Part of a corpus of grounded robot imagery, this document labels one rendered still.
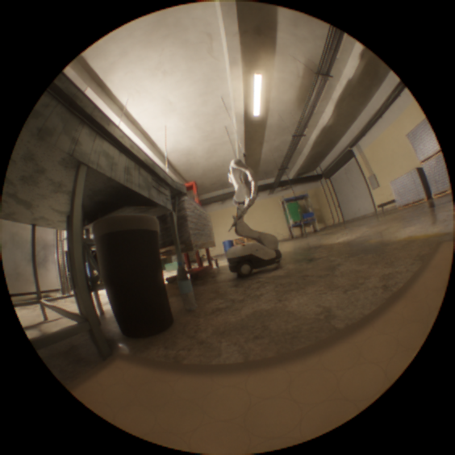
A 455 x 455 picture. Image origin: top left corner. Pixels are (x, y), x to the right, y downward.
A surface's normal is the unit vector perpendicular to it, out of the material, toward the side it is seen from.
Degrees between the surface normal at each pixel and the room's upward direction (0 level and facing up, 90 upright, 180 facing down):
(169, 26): 180
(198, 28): 180
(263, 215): 90
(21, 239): 90
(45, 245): 90
